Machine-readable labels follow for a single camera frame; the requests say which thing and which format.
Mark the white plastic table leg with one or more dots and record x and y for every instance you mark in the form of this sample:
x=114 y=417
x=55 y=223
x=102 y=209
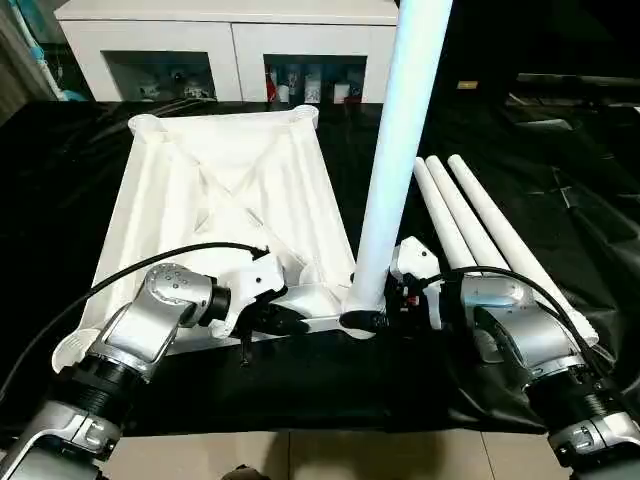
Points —
x=495 y=220
x=460 y=215
x=395 y=150
x=430 y=200

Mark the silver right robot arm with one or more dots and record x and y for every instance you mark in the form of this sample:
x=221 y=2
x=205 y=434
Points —
x=535 y=330

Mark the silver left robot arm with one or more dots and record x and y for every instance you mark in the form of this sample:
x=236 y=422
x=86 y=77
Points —
x=145 y=320

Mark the black work mat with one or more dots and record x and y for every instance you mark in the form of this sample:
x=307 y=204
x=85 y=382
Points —
x=300 y=390

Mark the small yellow label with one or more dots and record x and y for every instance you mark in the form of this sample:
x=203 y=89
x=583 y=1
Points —
x=466 y=85

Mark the white glass door cabinet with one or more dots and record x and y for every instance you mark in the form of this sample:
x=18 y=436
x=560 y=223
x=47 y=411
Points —
x=235 y=45

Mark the long black rod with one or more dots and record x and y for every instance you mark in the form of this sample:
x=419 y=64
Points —
x=575 y=82

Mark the teal and white pole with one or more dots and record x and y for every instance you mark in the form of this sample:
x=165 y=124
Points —
x=50 y=75

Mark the grey curtain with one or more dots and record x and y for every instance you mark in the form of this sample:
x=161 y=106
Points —
x=15 y=75

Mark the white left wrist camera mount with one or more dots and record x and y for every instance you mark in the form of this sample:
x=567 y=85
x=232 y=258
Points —
x=255 y=280

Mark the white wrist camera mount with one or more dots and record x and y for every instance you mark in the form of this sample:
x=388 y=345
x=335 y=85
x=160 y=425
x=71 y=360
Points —
x=415 y=257
x=255 y=280

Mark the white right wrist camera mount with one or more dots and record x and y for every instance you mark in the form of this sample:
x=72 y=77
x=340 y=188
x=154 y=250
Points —
x=415 y=257

